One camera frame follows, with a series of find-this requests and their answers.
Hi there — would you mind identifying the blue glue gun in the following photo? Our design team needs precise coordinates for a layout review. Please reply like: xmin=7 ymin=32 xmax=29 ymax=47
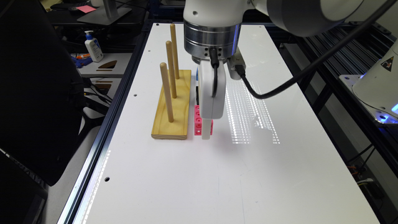
xmin=71 ymin=54 xmax=93 ymax=68

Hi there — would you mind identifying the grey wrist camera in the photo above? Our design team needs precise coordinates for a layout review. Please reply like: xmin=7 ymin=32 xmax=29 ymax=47
xmin=227 ymin=48 xmax=246 ymax=80

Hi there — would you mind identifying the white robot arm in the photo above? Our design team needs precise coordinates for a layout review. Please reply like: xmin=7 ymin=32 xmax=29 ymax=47
xmin=183 ymin=0 xmax=363 ymax=140

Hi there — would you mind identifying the white lotion pump bottle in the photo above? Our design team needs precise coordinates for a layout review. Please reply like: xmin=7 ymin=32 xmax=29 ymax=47
xmin=85 ymin=30 xmax=104 ymax=62

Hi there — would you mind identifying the near wooden peg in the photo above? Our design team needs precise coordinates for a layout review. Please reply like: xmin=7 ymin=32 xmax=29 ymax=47
xmin=160 ymin=62 xmax=174 ymax=123

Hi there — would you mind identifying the middle wooden peg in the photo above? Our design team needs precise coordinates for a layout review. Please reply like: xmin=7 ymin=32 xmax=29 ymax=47
xmin=165 ymin=40 xmax=177 ymax=98

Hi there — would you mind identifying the far wooden peg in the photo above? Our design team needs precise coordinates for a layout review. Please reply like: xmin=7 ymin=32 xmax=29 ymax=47
xmin=170 ymin=23 xmax=180 ymax=80

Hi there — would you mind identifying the black office chair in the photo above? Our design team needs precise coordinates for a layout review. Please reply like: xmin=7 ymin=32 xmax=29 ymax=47
xmin=1 ymin=0 xmax=85 ymax=185

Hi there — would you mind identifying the grey monitor stand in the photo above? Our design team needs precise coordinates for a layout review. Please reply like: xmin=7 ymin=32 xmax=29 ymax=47
xmin=77 ymin=0 xmax=131 ymax=26

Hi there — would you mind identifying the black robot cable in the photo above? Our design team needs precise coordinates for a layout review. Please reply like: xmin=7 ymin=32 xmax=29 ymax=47
xmin=234 ymin=0 xmax=398 ymax=100

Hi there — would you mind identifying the wooden peg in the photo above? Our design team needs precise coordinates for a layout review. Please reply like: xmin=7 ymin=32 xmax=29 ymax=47
xmin=170 ymin=23 xmax=180 ymax=80
xmin=165 ymin=40 xmax=177 ymax=98
xmin=160 ymin=62 xmax=174 ymax=123

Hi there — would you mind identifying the pink cube block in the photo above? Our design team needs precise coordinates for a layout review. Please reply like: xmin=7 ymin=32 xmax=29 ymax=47
xmin=194 ymin=105 xmax=213 ymax=136

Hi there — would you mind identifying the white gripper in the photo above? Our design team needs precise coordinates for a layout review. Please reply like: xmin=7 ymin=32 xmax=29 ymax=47
xmin=198 ymin=60 xmax=226 ymax=140

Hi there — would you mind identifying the pink sticky note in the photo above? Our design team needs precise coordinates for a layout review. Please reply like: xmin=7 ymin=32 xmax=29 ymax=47
xmin=77 ymin=5 xmax=96 ymax=13

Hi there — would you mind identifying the wooden peg base board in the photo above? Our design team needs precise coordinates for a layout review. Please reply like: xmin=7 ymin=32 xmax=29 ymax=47
xmin=151 ymin=70 xmax=192 ymax=140

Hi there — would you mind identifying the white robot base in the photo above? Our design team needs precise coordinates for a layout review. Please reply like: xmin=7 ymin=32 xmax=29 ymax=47
xmin=339 ymin=42 xmax=397 ymax=126

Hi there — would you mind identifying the black cube block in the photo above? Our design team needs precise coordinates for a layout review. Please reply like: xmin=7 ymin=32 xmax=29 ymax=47
xmin=195 ymin=86 xmax=199 ymax=105

